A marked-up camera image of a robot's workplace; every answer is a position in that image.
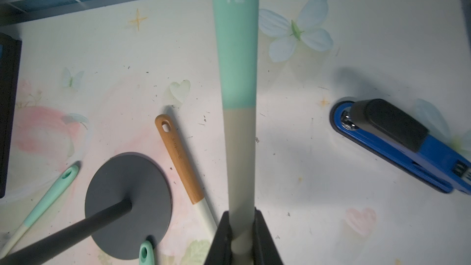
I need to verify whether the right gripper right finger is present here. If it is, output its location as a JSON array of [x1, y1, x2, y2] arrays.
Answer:
[[252, 209, 283, 265]]

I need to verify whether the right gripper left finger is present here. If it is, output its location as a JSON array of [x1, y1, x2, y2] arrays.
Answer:
[[204, 211, 233, 265]]

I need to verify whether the dark grey utensil rack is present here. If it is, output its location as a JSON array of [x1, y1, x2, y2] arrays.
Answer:
[[1, 153, 172, 265]]

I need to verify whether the blue black stapler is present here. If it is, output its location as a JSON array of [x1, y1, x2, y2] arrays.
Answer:
[[329, 99, 471, 195]]

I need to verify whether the black perforated file basket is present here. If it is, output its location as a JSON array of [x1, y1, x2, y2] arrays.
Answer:
[[1, 33, 22, 198]]

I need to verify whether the wooden handled white spoon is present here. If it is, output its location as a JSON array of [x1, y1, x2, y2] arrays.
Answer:
[[155, 114, 217, 240]]

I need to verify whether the diagonal mint handled skimmer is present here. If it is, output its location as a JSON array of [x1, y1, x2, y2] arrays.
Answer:
[[1, 164, 80, 259]]

